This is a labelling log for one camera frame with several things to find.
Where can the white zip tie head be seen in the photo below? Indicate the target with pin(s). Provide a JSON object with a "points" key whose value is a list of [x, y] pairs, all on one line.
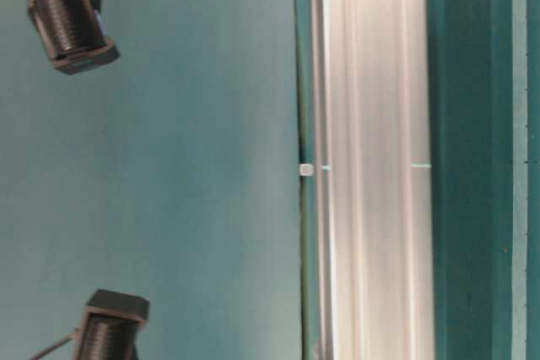
{"points": [[306, 170]]}

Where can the large aluminium extrusion rail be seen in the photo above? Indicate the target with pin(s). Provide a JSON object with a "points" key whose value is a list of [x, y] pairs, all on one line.
{"points": [[373, 179]]}

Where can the black robot arm lower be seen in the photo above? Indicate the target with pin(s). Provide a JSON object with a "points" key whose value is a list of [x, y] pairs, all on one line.
{"points": [[110, 326]]}

